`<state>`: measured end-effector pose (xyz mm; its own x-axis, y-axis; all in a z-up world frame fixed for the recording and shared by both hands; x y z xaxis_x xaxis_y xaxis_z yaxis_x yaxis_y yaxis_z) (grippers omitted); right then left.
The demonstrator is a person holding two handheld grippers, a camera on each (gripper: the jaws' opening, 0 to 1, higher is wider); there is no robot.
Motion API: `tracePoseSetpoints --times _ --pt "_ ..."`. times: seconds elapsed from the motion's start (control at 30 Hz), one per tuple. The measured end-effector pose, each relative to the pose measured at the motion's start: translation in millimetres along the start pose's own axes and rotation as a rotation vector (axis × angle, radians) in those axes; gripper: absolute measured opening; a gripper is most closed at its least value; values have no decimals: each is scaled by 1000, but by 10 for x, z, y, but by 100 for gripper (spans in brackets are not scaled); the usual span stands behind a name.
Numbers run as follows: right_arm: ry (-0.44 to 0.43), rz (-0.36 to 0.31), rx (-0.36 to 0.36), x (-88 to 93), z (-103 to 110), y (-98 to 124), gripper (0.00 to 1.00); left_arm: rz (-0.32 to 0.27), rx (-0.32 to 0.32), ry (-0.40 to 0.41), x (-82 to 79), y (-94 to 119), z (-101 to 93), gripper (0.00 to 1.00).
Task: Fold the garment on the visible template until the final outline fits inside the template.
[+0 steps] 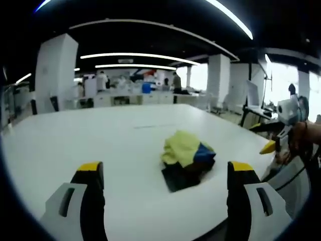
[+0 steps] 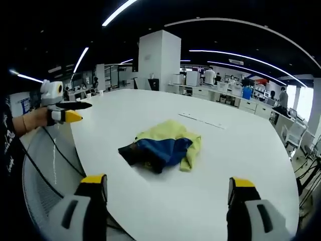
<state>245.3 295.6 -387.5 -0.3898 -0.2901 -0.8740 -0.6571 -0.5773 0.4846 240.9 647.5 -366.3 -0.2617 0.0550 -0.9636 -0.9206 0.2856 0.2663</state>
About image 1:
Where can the long ceiling light strip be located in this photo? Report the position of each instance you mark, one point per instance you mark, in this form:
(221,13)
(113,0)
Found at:
(135,66)
(233,16)
(140,57)

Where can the white computer monitor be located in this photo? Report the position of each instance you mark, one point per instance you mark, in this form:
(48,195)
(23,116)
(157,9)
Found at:
(252,93)

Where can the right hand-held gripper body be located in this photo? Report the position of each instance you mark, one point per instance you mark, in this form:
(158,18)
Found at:
(288,110)

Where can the black-legged office desk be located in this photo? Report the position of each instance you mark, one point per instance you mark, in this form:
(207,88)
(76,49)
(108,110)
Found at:
(255,111)

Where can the pile of cloths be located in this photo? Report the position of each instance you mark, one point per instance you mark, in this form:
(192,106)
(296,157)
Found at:
(184,148)

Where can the blue bin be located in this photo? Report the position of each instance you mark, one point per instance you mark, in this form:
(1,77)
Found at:
(147,88)

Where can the person's right hand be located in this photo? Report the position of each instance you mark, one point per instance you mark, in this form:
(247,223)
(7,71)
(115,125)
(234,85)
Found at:
(299,135)

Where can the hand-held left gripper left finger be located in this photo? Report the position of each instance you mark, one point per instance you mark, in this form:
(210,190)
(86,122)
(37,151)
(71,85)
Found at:
(75,200)

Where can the row of white cabinets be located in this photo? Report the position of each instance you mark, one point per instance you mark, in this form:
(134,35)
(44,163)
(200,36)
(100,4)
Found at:
(125,99)

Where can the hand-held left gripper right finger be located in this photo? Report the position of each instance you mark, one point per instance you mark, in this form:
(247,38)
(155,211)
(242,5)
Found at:
(253,200)

